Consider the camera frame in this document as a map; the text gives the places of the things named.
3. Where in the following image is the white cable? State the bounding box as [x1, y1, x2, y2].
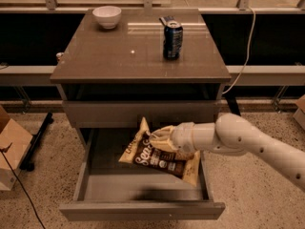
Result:
[222, 7, 257, 96]

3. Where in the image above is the cardboard box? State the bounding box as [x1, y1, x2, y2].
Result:
[294, 94, 305, 130]
[0, 106, 32, 191]

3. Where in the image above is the brown sea salt chip bag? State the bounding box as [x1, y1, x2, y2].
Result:
[119, 117, 200, 186]

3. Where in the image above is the black stand leg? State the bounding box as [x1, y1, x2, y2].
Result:
[226, 96, 241, 115]
[19, 113, 53, 172]

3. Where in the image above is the white ceramic bowl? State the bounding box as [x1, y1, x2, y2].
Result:
[92, 6, 122, 29]

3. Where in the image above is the cardboard box left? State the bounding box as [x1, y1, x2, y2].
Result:
[0, 106, 32, 191]

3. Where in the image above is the blue soda can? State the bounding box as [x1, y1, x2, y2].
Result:
[163, 21, 183, 60]

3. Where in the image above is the black stand leg left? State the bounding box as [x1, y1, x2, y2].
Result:
[19, 113, 53, 172]

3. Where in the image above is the cardboard box right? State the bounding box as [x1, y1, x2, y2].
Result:
[294, 94, 305, 130]

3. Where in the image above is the closed grey top drawer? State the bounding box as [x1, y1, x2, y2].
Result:
[63, 101, 219, 128]

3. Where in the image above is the black stand leg right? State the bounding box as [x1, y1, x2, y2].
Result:
[226, 96, 241, 115]

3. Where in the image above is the grey drawer cabinet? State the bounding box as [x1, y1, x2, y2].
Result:
[50, 8, 233, 148]

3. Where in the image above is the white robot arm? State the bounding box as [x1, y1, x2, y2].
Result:
[150, 114, 305, 191]

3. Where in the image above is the open grey middle drawer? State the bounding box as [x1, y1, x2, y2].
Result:
[60, 129, 225, 221]

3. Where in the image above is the black cable on floor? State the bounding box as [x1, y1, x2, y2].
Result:
[0, 150, 47, 229]

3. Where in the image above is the metal window railing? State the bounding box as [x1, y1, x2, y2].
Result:
[0, 0, 305, 86]

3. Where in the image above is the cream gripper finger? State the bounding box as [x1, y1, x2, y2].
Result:
[174, 151, 193, 160]

